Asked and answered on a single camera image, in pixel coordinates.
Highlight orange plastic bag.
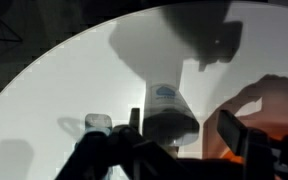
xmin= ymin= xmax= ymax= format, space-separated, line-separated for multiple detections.
xmin=202 ymin=74 xmax=288 ymax=163

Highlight blue clear-capped bottle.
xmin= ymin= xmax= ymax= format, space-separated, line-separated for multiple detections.
xmin=75 ymin=113 xmax=114 ymax=158

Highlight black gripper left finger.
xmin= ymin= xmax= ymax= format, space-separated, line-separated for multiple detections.
xmin=129 ymin=108 xmax=140 ymax=131

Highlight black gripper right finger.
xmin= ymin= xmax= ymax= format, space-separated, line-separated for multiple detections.
xmin=217 ymin=110 xmax=248 ymax=156

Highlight long white tube container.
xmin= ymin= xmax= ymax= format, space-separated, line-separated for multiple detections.
xmin=109 ymin=16 xmax=200 ymax=146

